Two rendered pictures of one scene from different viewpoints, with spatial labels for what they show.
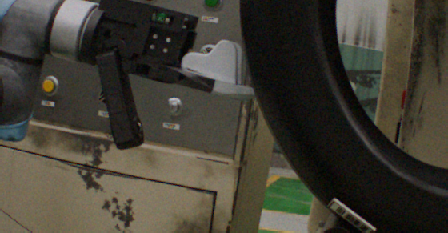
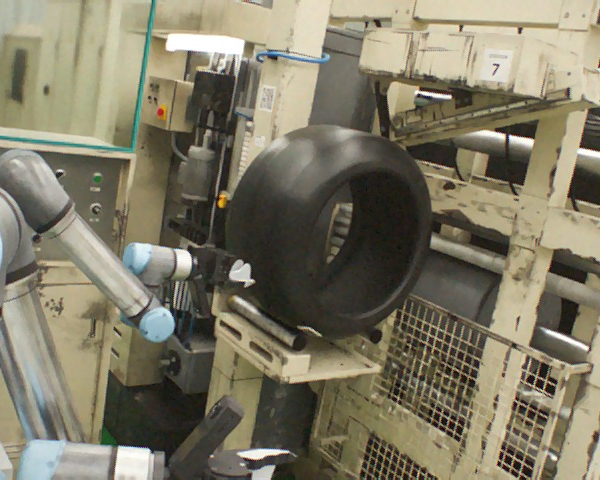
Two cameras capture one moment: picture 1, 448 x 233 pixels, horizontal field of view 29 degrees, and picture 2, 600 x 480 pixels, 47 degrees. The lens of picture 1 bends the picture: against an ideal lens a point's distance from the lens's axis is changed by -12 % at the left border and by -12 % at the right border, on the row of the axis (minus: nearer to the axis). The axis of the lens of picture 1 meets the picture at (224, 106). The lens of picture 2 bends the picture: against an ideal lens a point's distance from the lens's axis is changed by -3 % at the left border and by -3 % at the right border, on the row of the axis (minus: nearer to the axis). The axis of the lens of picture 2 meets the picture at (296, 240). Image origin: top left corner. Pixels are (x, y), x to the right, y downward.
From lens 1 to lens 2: 130 cm
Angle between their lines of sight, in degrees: 48
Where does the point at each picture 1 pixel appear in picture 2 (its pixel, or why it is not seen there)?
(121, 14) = (204, 257)
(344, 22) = not seen: outside the picture
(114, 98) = (202, 295)
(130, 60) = (211, 279)
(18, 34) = (156, 274)
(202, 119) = not seen: hidden behind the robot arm
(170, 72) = (232, 283)
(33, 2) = (162, 256)
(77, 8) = (185, 257)
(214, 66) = (242, 275)
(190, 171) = not seen: hidden behind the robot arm
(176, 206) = (88, 295)
